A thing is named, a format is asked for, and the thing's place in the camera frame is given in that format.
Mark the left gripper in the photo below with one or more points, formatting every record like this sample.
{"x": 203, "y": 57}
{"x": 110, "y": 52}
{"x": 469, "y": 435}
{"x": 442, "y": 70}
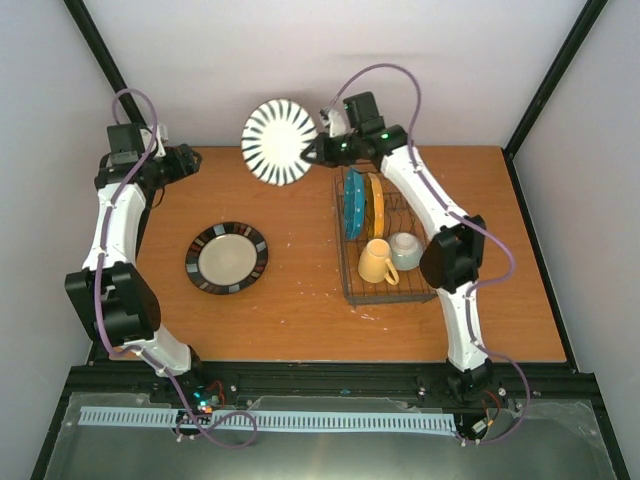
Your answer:
{"x": 182, "y": 165}

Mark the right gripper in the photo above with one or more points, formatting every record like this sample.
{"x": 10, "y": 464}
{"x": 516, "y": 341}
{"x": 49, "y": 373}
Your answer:
{"x": 323, "y": 154}

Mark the teal dotted plate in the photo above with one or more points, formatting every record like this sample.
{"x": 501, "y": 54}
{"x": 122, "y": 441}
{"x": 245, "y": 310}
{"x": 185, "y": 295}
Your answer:
{"x": 354, "y": 203}

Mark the white blue striped plate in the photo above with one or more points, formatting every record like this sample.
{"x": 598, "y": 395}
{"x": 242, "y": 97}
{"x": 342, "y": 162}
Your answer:
{"x": 273, "y": 138}

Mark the orange dotted plate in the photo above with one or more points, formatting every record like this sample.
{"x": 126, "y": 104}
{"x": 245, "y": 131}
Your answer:
{"x": 375, "y": 206}

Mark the dark wire dish rack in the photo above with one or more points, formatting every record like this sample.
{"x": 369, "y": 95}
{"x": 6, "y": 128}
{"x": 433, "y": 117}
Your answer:
{"x": 398, "y": 218}

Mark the dark patterned plate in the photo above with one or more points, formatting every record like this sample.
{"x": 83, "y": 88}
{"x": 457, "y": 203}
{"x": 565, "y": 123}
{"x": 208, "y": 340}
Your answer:
{"x": 226, "y": 258}

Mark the yellow ceramic mug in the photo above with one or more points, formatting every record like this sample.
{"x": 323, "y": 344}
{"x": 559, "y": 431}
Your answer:
{"x": 375, "y": 264}

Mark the pale green ceramic bowl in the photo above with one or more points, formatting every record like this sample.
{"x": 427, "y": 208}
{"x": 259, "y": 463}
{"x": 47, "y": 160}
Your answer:
{"x": 406, "y": 250}

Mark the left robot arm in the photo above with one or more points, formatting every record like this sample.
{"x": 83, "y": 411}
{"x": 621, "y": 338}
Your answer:
{"x": 114, "y": 303}

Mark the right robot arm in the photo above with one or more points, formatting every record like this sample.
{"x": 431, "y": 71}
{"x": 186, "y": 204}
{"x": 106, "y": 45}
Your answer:
{"x": 454, "y": 254}

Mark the metal front plate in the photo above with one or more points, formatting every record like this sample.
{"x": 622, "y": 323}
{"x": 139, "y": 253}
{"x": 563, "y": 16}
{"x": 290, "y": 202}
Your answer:
{"x": 555, "y": 440}

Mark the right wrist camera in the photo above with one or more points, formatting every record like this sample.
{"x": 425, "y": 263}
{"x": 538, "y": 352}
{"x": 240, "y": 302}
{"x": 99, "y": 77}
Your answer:
{"x": 333, "y": 122}

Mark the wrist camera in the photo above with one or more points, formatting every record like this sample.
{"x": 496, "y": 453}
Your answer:
{"x": 333, "y": 122}
{"x": 156, "y": 137}

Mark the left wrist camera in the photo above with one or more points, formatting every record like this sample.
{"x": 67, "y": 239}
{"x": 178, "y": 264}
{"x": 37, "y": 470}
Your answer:
{"x": 156, "y": 137}

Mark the black left frame post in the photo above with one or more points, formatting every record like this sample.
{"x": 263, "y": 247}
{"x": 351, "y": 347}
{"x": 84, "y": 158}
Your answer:
{"x": 87, "y": 27}

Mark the black frame post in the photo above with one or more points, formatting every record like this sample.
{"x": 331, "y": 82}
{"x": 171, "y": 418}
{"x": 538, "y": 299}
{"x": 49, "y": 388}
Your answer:
{"x": 87, "y": 27}
{"x": 571, "y": 45}

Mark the light blue slotted cable duct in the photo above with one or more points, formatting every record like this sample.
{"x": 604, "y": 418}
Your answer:
{"x": 275, "y": 421}

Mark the black right frame post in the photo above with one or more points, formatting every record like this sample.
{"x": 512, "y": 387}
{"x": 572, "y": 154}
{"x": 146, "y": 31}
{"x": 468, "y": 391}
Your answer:
{"x": 571, "y": 45}

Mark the black front rail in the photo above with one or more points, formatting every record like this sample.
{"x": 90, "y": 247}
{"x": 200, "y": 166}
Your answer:
{"x": 418, "y": 384}

